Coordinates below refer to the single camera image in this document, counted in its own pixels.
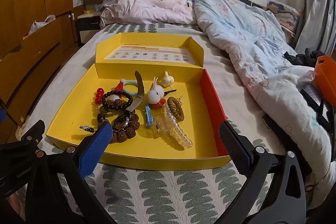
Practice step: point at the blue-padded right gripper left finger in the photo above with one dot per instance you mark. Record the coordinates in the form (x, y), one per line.
(91, 148)

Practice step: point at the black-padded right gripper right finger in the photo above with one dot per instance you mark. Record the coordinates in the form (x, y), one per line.
(240, 149)

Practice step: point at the grey strap wristwatch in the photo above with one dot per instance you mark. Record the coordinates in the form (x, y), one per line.
(124, 120)

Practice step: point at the blue hair clip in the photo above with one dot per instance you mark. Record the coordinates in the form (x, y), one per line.
(149, 117)

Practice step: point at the red santa hat hair clip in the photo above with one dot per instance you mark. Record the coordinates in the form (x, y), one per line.
(116, 93)

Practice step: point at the clear pearl claw clip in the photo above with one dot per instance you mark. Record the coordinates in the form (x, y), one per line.
(166, 123)

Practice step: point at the white bunny pompom hair clip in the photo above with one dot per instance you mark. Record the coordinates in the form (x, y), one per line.
(155, 95)

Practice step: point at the white garlic hair clip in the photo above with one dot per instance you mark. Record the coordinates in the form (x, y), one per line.
(166, 80)

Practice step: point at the yellow cardboard box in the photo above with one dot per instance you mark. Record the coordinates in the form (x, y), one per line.
(192, 100)

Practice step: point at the orange object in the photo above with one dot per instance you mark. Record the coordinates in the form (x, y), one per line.
(325, 77)

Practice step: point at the light blue patterned duvet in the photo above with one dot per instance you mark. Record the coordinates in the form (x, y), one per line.
(256, 45)

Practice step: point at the dark nightstand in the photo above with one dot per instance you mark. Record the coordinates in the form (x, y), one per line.
(87, 25)

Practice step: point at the white plastic bag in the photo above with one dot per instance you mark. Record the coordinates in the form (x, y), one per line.
(38, 25)

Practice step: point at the patterned pillow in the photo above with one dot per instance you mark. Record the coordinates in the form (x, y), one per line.
(286, 15)

